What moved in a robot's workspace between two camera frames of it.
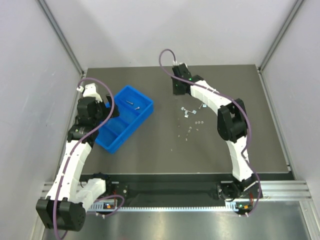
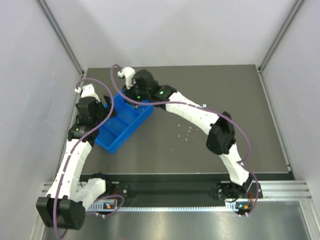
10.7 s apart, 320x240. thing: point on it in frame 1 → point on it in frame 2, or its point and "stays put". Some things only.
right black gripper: x=178 y=89 → x=135 y=94
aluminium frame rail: x=285 y=190 stays put
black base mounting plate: x=171 y=190 stays put
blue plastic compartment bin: x=134 y=108 stays put
